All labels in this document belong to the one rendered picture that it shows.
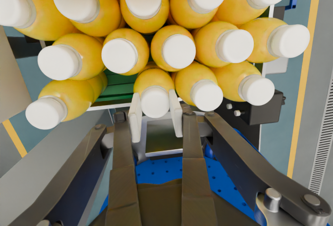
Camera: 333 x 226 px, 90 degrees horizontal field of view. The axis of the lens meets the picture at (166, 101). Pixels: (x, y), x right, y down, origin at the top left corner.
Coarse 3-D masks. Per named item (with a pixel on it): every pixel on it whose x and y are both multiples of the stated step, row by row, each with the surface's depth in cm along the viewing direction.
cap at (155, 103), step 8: (152, 88) 22; (144, 96) 21; (152, 96) 21; (160, 96) 21; (144, 104) 22; (152, 104) 22; (160, 104) 22; (168, 104) 22; (144, 112) 22; (152, 112) 22; (160, 112) 22
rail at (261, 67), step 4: (268, 8) 30; (272, 8) 30; (264, 12) 31; (268, 12) 30; (272, 12) 30; (260, 16) 33; (264, 16) 32; (268, 16) 30; (272, 16) 30; (256, 64) 36; (260, 64) 34; (264, 64) 33; (260, 68) 34; (264, 68) 34; (260, 72) 35; (264, 72) 34; (264, 76) 34
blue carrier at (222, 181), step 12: (204, 156) 40; (144, 168) 38; (156, 168) 38; (168, 168) 37; (180, 168) 37; (216, 168) 36; (144, 180) 35; (156, 180) 34; (168, 180) 34; (216, 180) 33; (228, 180) 33; (216, 192) 31; (228, 192) 30; (240, 204) 28; (252, 216) 26
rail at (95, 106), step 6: (96, 102) 36; (102, 102) 35; (108, 102) 35; (114, 102) 35; (120, 102) 34; (126, 102) 34; (90, 108) 33; (96, 108) 34; (102, 108) 34; (108, 108) 34
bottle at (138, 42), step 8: (112, 32) 23; (120, 32) 22; (128, 32) 22; (136, 32) 24; (128, 40) 21; (136, 40) 22; (144, 40) 24; (136, 48) 22; (144, 48) 23; (136, 56) 21; (144, 56) 23; (136, 64) 23; (144, 64) 25; (128, 72) 23; (136, 72) 25
